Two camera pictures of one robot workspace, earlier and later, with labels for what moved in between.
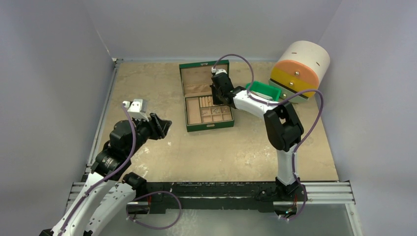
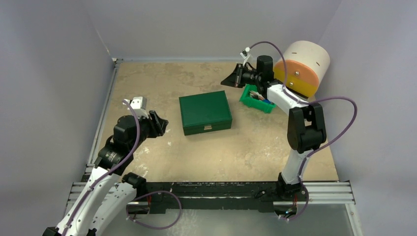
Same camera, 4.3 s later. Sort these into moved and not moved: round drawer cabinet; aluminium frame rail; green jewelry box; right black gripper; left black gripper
Moved: green jewelry box; right black gripper
Not moved: round drawer cabinet; aluminium frame rail; left black gripper
